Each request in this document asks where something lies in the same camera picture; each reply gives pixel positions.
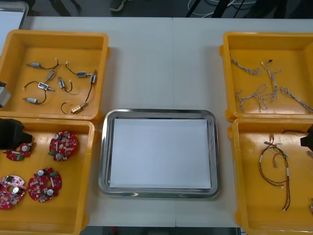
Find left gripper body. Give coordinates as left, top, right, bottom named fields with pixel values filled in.
left=0, top=118, right=25, bottom=150

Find blue-white harness with black connector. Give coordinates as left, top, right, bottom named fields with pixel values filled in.
left=261, top=58, right=282, bottom=103

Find round red circuit board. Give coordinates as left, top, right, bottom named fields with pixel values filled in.
left=0, top=174, right=27, bottom=211
left=48, top=130, right=80, bottom=162
left=27, top=167, right=63, bottom=203
left=2, top=141, right=34, bottom=162

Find yellow-orange plastic bin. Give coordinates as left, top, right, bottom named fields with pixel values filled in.
left=227, top=117, right=313, bottom=235
left=0, top=29, right=111, bottom=123
left=0, top=117, right=99, bottom=235
left=219, top=31, right=313, bottom=123

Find steel tray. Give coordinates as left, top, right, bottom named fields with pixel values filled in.
left=98, top=108, right=220, bottom=199
left=0, top=1, right=29, bottom=40

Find group of metal solenoids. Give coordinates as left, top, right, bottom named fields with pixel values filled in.
left=22, top=57, right=98, bottom=115

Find white sheet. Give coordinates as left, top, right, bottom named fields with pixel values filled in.
left=109, top=118, right=212, bottom=189
left=0, top=11, right=25, bottom=37

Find black stand leg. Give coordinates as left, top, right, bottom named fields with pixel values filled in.
left=211, top=0, right=235, bottom=18

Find dark red wire harness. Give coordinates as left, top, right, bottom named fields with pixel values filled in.
left=281, top=129, right=309, bottom=135

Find blue-white twisted wire harness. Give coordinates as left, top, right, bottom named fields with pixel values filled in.
left=280, top=86, right=313, bottom=115
left=236, top=84, right=268, bottom=114
left=229, top=56, right=262, bottom=74

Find white floor cable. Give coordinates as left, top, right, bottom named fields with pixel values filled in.
left=187, top=0, right=245, bottom=19

